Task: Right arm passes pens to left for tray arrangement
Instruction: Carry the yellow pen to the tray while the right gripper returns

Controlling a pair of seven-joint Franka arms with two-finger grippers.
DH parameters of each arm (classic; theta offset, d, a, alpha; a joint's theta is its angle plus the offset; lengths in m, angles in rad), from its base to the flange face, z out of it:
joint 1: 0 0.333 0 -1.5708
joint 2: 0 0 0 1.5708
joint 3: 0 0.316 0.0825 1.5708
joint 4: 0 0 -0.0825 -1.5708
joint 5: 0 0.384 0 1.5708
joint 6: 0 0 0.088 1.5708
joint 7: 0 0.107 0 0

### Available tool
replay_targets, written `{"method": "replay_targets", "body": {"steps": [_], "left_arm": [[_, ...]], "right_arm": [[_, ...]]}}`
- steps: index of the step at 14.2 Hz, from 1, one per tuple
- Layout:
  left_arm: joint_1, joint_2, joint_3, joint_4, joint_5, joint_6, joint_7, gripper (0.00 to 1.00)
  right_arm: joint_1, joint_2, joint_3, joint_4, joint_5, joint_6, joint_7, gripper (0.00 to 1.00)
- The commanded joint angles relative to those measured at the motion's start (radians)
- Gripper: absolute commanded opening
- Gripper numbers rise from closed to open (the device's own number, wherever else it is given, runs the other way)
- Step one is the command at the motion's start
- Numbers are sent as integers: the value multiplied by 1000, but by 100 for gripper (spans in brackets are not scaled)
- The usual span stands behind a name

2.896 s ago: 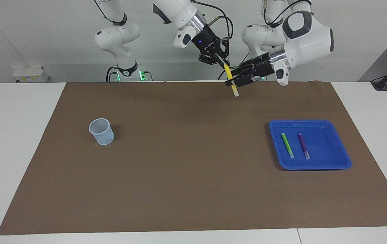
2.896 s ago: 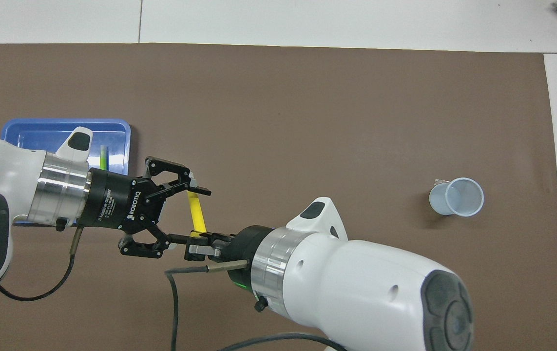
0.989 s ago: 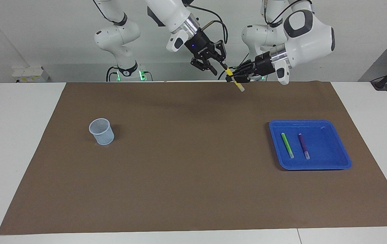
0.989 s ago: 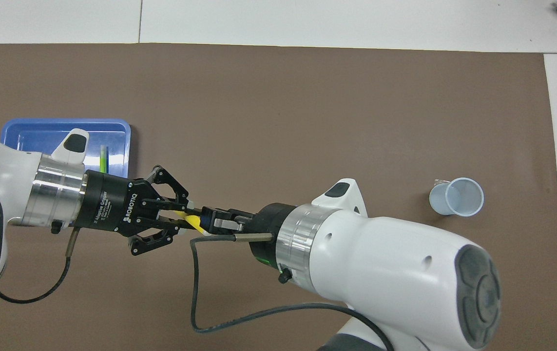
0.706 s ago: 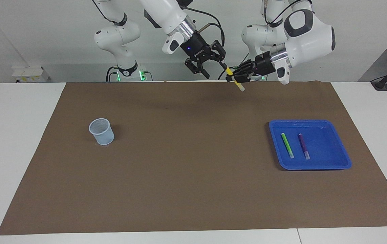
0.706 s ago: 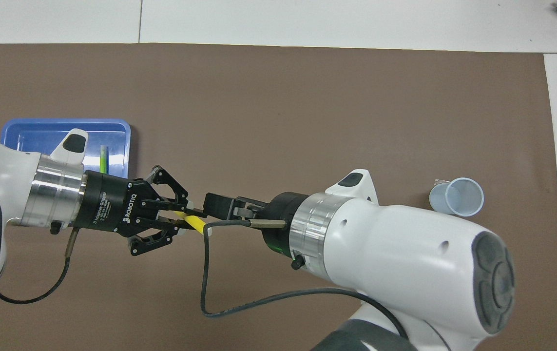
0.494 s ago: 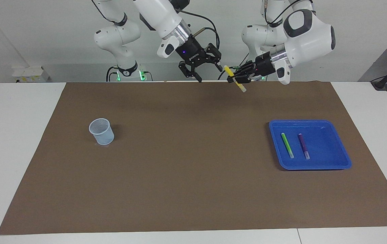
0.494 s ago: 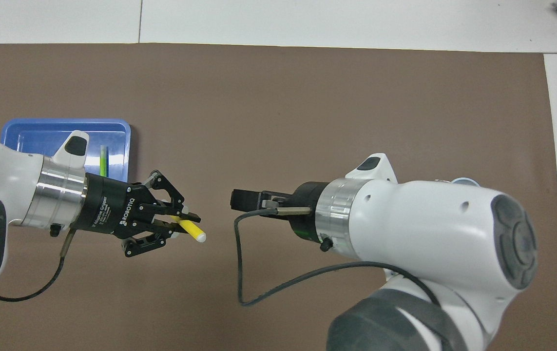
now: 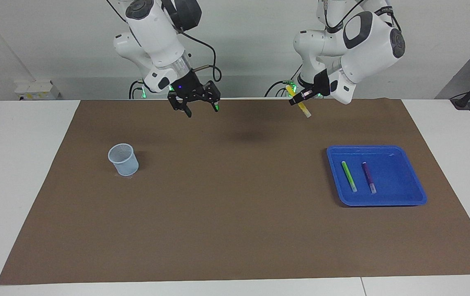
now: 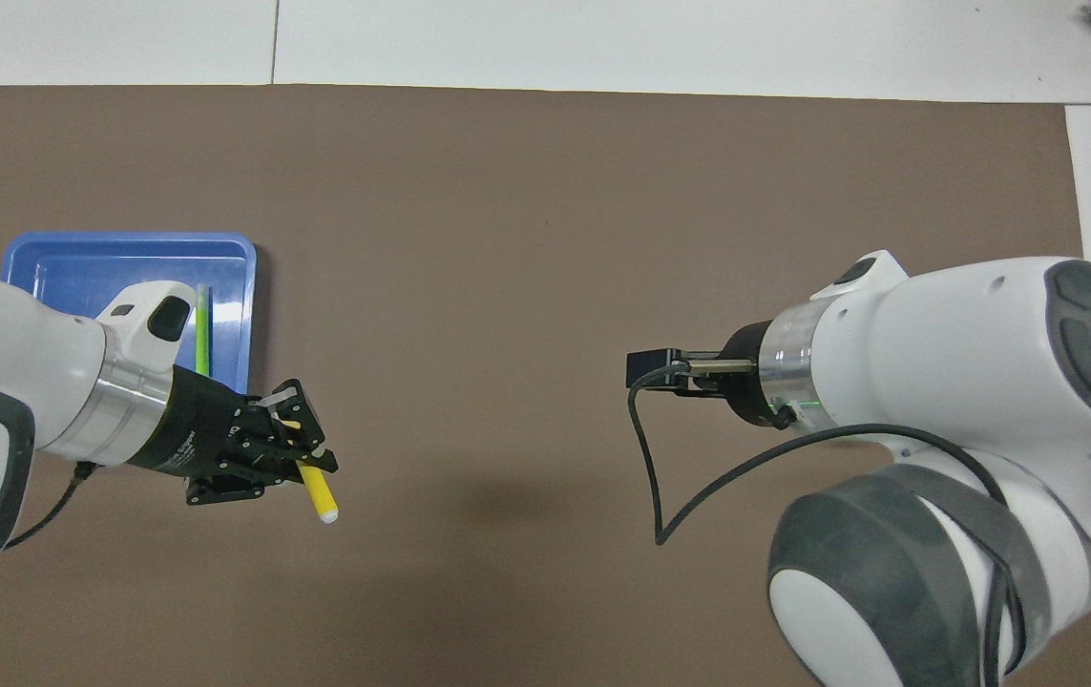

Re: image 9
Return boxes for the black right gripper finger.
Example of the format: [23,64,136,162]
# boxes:
[206,81,221,112]
[168,99,192,118]

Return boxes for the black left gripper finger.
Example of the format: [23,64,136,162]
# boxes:
[289,87,317,106]

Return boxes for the yellow pen white cap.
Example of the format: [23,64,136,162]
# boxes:
[286,84,312,118]

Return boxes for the green pen white cap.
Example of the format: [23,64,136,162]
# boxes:
[341,161,358,192]

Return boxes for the purple pen white cap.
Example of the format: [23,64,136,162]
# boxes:
[362,162,377,194]

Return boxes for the blue plastic tray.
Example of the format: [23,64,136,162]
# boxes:
[326,145,428,207]

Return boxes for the translucent pale blue cup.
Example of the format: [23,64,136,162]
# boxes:
[108,143,139,176]

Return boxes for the brown table mat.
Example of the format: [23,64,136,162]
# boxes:
[0,98,470,285]

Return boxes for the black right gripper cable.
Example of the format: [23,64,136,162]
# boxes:
[105,0,222,83]

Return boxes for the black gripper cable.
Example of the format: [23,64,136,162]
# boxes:
[317,0,402,33]
[105,0,222,83]

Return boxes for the black left base cable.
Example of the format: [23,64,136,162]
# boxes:
[264,62,301,98]

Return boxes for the black base cable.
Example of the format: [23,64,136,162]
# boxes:
[264,62,301,98]
[129,80,169,99]

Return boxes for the black right base cable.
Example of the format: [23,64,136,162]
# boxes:
[129,80,169,99]

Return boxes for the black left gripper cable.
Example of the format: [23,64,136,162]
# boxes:
[317,0,402,33]

